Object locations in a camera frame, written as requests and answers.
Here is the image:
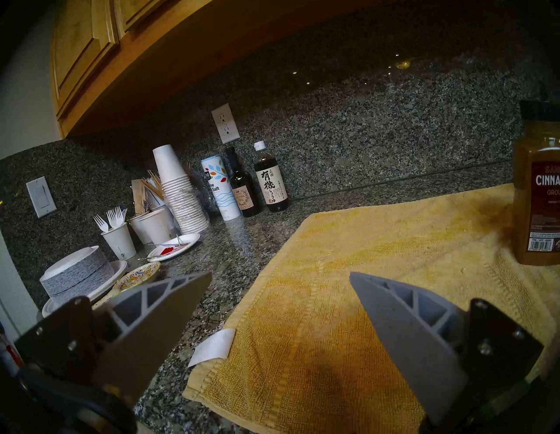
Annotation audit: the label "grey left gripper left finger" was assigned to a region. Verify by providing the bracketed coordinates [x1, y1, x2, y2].
[14, 272, 213, 407]

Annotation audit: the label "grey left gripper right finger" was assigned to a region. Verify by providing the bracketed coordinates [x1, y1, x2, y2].
[350, 272, 543, 427]

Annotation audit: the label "wooden spoon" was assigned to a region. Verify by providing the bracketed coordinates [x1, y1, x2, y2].
[92, 262, 161, 309]

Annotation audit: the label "ground cinnamon jar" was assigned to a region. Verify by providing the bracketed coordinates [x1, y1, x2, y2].
[512, 100, 560, 266]

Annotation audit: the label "large white plate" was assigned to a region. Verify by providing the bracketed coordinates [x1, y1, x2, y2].
[42, 260, 127, 318]

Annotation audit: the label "grey stack of paper plates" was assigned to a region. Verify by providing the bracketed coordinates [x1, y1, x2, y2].
[40, 245, 115, 307]

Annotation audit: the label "small white plate red stain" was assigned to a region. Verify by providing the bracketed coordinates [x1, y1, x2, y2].
[147, 233, 201, 262]

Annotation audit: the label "white paper cup with forks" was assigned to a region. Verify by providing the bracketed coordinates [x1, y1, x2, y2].
[101, 222, 137, 261]

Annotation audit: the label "yellow terry towel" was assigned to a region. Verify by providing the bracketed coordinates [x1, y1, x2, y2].
[182, 183, 560, 434]

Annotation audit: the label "white paper cup with sticks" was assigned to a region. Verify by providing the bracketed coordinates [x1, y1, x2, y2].
[129, 213, 151, 245]
[139, 206, 174, 245]

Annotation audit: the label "flat wooden cutlery pack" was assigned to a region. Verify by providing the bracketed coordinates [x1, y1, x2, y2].
[131, 179, 146, 215]

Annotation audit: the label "stack of white paper cups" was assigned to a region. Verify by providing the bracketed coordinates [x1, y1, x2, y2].
[152, 144, 210, 235]

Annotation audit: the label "bundle of wooden stir sticks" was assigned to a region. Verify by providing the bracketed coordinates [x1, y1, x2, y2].
[140, 170, 166, 202]

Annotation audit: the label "white salt canister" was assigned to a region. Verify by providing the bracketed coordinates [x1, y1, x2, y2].
[201, 154, 242, 221]

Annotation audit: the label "dark oil bottle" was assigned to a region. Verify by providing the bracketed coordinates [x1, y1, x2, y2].
[225, 147, 261, 218]

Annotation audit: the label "soy sauce bottle white cap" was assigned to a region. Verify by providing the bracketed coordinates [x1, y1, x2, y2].
[253, 140, 289, 213]

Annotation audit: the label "wooden upper cabinets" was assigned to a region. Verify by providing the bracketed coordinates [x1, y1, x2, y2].
[50, 0, 394, 138]

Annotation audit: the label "white light switch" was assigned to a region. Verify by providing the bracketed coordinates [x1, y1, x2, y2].
[25, 176, 57, 219]

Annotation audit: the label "white wall outlet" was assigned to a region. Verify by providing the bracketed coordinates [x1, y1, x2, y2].
[211, 103, 241, 145]

